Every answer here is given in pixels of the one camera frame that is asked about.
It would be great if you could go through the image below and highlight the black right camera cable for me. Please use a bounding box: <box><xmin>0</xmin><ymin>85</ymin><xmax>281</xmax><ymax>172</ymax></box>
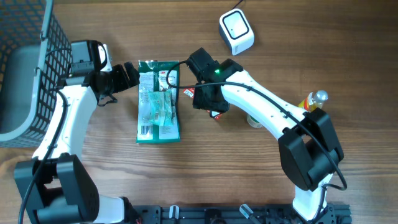
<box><xmin>165</xmin><ymin>60</ymin><xmax>348</xmax><ymax>223</ymax></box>

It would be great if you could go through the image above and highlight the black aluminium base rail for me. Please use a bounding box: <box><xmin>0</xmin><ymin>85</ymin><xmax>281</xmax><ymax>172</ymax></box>
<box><xmin>124</xmin><ymin>203</ymin><xmax>353</xmax><ymax>224</ymax></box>

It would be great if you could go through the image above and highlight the white barcode scanner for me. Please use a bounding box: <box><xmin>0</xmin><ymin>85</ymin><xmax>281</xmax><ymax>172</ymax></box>
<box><xmin>219</xmin><ymin>9</ymin><xmax>254</xmax><ymax>55</ymax></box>

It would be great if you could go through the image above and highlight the yellow dish soap bottle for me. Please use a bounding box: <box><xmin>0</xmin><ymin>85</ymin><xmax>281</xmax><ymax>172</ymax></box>
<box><xmin>298</xmin><ymin>90</ymin><xmax>328</xmax><ymax>112</ymax></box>

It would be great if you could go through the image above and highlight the green sponge package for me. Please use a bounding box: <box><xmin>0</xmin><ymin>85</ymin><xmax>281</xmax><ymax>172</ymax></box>
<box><xmin>136</xmin><ymin>60</ymin><xmax>180</xmax><ymax>144</ymax></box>

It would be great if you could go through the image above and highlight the green lidded jar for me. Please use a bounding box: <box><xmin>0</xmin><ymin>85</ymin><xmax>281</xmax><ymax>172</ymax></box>
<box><xmin>246</xmin><ymin>114</ymin><xmax>262</xmax><ymax>128</ymax></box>

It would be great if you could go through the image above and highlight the black left camera cable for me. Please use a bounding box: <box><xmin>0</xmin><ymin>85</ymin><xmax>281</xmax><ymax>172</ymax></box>
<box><xmin>17</xmin><ymin>46</ymin><xmax>74</xmax><ymax>224</ymax></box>

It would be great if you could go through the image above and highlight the teal wipes packet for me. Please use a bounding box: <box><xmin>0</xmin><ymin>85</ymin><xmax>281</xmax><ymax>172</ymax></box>
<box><xmin>148</xmin><ymin>90</ymin><xmax>174</xmax><ymax>126</ymax></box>

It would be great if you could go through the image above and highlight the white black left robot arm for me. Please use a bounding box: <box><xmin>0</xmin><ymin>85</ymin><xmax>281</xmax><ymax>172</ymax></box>
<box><xmin>14</xmin><ymin>40</ymin><xmax>140</xmax><ymax>223</ymax></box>

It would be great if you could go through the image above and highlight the red stick packet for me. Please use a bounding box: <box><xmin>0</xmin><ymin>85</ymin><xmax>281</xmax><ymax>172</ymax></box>
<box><xmin>183</xmin><ymin>88</ymin><xmax>222</xmax><ymax>120</ymax></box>

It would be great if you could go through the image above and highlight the black camera cable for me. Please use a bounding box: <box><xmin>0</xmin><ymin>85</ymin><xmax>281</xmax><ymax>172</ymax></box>
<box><xmin>17</xmin><ymin>46</ymin><xmax>74</xmax><ymax>224</ymax></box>
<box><xmin>165</xmin><ymin>60</ymin><xmax>348</xmax><ymax>223</ymax></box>

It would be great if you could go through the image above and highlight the dark grey mesh basket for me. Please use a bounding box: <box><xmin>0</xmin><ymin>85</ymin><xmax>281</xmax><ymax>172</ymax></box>
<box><xmin>1</xmin><ymin>0</ymin><xmax>72</xmax><ymax>147</ymax></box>

